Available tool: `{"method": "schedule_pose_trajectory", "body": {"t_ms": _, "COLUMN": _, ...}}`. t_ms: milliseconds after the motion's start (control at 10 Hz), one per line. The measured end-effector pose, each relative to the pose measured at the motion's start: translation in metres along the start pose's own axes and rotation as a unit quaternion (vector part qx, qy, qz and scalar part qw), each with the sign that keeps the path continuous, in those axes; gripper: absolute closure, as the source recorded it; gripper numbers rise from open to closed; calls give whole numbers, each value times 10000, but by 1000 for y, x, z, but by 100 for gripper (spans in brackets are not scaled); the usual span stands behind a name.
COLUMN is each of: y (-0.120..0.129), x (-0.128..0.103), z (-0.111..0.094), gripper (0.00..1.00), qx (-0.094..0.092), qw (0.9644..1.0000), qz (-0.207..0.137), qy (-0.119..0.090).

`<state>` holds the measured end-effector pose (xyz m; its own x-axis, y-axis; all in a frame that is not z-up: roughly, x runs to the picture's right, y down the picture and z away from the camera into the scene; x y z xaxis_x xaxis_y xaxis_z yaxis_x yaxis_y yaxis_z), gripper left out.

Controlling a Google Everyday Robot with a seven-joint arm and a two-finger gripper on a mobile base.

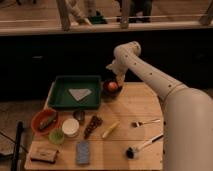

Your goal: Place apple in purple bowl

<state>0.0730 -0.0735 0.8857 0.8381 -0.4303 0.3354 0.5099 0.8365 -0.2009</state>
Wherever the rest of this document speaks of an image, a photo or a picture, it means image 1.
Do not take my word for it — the black white dish brush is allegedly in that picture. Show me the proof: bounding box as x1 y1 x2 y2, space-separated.
125 134 163 159

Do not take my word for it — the yellow banana-like stick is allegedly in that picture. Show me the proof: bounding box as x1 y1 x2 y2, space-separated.
101 121 120 139

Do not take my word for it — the black pole beside table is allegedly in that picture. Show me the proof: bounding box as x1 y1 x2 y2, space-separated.
11 122 24 171

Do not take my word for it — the small green cup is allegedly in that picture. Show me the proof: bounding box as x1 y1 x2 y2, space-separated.
49 129 64 144

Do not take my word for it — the grey folded cloth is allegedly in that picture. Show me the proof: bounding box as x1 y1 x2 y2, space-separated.
69 89 92 101

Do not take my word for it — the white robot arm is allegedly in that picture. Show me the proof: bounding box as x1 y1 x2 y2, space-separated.
107 41 213 171

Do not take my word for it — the green plastic tray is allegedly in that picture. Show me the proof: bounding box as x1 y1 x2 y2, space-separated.
48 75 101 110

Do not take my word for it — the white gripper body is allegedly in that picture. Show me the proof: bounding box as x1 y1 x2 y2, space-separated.
106 60 127 86

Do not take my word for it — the red apple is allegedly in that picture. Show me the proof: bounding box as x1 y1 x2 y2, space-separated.
107 81 118 92

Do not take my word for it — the dark object in orange bowl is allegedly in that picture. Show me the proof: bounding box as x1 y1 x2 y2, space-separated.
38 112 58 130

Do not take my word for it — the metal fork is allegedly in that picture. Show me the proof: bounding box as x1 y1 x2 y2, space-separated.
131 119 161 128

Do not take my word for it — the blue sponge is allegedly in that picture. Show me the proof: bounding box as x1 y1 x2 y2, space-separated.
76 141 90 165

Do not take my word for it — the white round container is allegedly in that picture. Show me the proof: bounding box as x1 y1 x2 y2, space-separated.
62 118 80 137

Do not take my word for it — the small metal cup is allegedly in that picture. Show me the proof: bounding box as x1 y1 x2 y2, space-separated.
73 110 85 124

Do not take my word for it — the orange bowl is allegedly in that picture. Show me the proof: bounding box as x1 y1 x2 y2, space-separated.
31 108 59 135

